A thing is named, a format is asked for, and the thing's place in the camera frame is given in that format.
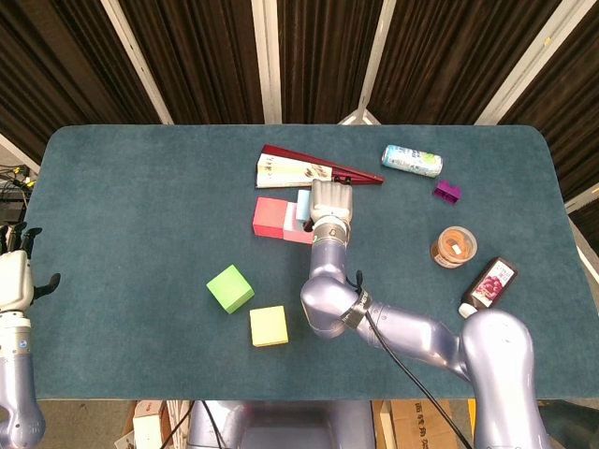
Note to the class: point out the red folding paper fan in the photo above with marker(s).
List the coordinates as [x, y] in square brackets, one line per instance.
[281, 168]

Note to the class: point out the pink cube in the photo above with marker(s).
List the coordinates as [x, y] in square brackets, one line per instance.
[292, 231]

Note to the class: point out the teal felt table cover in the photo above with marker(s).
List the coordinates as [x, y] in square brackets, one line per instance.
[140, 187]

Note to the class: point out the wooden plank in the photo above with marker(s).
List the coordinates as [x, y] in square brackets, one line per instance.
[386, 430]

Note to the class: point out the light blue cube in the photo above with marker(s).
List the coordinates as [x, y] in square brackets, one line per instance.
[303, 203]

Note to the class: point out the brown cardboard box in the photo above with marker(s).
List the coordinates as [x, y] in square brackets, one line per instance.
[416, 425]

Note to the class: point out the clear tub of rubber bands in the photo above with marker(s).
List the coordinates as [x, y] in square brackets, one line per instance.
[454, 245]

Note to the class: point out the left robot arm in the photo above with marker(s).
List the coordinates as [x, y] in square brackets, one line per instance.
[16, 374]

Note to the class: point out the grey robot torso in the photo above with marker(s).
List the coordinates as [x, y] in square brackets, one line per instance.
[290, 425]

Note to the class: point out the red cube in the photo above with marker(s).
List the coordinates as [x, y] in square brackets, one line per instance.
[269, 215]

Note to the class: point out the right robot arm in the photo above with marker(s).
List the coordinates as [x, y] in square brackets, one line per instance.
[421, 327]

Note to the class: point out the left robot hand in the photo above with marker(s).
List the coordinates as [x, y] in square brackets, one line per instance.
[16, 280]

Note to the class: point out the small purple plastic brick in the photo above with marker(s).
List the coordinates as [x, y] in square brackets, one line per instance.
[447, 192]

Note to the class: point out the green cube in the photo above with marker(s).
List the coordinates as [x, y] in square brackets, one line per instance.
[229, 287]

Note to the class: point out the yellow cube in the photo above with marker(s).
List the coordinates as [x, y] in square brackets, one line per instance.
[267, 325]

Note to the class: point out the white partition frame post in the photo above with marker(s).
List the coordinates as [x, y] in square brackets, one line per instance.
[18, 156]
[135, 56]
[267, 61]
[529, 61]
[374, 61]
[582, 201]

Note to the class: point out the brown bottle with grape label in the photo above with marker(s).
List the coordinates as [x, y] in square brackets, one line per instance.
[491, 285]

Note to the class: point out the printed drink can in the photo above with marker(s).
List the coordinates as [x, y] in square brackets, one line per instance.
[412, 160]

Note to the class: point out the dark brown curtain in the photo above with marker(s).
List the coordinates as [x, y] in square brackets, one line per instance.
[210, 56]

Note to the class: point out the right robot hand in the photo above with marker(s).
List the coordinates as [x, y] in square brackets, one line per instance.
[332, 198]

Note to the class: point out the white cardboard box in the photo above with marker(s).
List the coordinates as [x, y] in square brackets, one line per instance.
[147, 425]

